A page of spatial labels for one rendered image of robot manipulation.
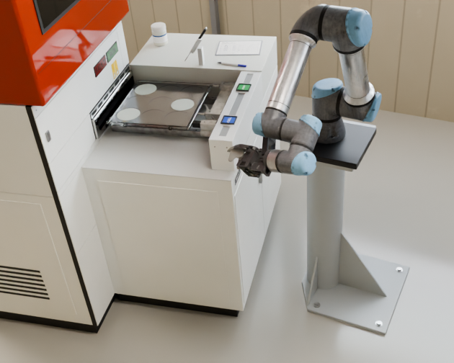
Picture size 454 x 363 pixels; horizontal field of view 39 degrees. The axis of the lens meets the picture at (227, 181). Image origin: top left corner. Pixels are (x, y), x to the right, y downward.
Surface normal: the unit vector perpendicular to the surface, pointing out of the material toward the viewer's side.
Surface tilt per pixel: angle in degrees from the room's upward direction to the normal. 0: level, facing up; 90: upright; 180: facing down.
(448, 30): 90
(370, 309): 0
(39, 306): 90
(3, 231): 90
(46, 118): 90
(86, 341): 0
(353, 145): 0
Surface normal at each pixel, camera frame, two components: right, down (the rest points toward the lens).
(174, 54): -0.07, -0.79
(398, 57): -0.44, 0.57
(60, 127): 0.97, 0.09
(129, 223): -0.24, 0.60
